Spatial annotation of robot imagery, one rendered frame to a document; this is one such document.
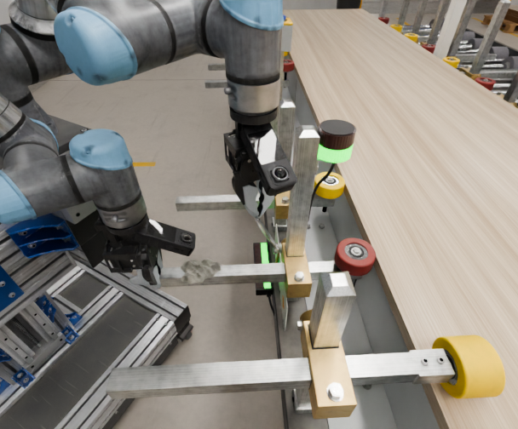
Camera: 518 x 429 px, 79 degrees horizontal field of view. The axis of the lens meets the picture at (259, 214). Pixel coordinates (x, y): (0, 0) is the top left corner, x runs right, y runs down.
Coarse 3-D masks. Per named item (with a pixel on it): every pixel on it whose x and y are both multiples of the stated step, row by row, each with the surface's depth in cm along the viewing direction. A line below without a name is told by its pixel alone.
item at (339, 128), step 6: (330, 120) 52; (336, 120) 52; (324, 126) 51; (330, 126) 51; (336, 126) 51; (342, 126) 51; (348, 126) 51; (330, 132) 49; (336, 132) 49; (342, 132) 49; (348, 132) 49; (336, 150) 50; (318, 162) 53; (318, 168) 54; (318, 186) 59; (312, 198) 61
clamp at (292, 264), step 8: (304, 248) 71; (288, 256) 69; (296, 256) 69; (304, 256) 69; (288, 264) 68; (296, 264) 68; (304, 264) 68; (288, 272) 66; (304, 272) 66; (288, 280) 64; (304, 280) 64; (288, 288) 65; (296, 288) 65; (304, 288) 65; (288, 296) 67; (296, 296) 67; (304, 296) 67
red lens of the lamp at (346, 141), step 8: (320, 136) 51; (328, 136) 49; (336, 136) 49; (344, 136) 49; (352, 136) 49; (320, 144) 51; (328, 144) 50; (336, 144) 50; (344, 144) 50; (352, 144) 51
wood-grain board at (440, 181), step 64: (320, 64) 157; (384, 64) 157; (448, 64) 157; (384, 128) 107; (448, 128) 107; (512, 128) 107; (384, 192) 81; (448, 192) 81; (512, 192) 81; (384, 256) 65; (448, 256) 65; (512, 256) 65; (448, 320) 55; (512, 320) 55; (512, 384) 47
